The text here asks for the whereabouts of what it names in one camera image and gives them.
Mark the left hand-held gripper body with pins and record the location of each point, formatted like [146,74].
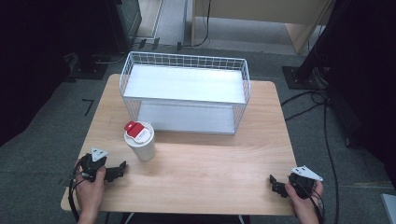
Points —
[91,166]

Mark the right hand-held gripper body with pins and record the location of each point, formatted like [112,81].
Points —
[302,185]

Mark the white cup with red lid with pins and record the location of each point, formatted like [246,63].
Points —
[144,148]

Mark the person's right hand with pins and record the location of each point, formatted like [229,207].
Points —
[306,207]

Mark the person's left hand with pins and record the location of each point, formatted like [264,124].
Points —
[91,194]

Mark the pale grey box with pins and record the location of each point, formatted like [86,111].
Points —
[389,210]

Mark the black stand base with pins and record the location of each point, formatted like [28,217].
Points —
[88,68]

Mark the black metal stand with base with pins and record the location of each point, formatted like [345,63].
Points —
[306,70]

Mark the black cabinet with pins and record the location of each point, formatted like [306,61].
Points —
[124,21]

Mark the light wooden desk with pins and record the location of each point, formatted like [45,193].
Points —
[264,11]

